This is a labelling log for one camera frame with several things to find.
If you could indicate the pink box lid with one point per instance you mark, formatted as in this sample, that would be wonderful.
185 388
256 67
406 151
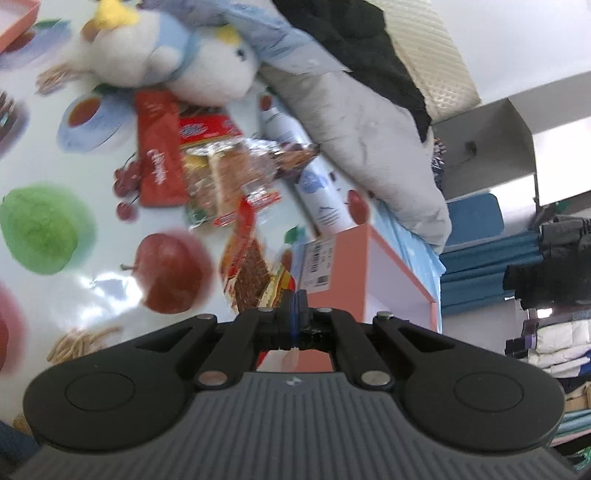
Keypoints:
14 23

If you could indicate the black hanging coat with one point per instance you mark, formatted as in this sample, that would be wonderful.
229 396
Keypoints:
549 284

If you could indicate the blue covered chair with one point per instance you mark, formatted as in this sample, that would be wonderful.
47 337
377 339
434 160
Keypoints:
475 217

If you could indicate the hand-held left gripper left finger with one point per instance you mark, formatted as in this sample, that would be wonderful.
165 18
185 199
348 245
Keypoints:
277 323

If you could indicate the grey white wall cabinet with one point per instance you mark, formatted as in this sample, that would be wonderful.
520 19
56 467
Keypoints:
498 152

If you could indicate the stack of folded clothes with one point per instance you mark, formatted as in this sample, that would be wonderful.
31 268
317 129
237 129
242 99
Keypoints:
558 346

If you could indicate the green yellow snack packet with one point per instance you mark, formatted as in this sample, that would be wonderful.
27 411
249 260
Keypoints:
249 277

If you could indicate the white spray bottle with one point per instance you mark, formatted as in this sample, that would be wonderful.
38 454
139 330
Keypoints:
318 194

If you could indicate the black wall socket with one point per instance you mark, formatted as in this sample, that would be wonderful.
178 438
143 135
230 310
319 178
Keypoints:
471 147

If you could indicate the red orange snack packet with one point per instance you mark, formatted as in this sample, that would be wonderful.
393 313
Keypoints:
203 127

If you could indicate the dark red snack packet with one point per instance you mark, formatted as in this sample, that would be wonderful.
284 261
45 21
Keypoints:
159 152

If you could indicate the fruit printed sheet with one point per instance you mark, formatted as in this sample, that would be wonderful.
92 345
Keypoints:
92 258

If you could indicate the white blue plush toy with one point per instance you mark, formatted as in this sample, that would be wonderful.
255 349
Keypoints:
138 50

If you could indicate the large black garment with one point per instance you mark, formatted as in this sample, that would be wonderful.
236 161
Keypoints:
369 55

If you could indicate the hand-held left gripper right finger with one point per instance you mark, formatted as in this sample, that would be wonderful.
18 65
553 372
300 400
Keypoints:
311 323

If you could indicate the blue curtain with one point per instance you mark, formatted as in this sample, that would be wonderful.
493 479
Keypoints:
480 272

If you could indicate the pink cardboard box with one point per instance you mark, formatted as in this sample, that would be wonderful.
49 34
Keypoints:
351 263

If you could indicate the brown meat snack packet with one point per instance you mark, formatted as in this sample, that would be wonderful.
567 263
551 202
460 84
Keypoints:
291 157

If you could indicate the grey blanket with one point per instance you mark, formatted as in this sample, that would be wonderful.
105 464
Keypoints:
369 138

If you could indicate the cream quilted headboard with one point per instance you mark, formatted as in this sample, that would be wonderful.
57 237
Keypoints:
438 60

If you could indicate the clear packet orange sticks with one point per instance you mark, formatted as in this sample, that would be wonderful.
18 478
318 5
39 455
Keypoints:
226 175

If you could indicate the grey hanging garment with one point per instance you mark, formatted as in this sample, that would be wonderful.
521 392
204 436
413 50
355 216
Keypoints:
565 235

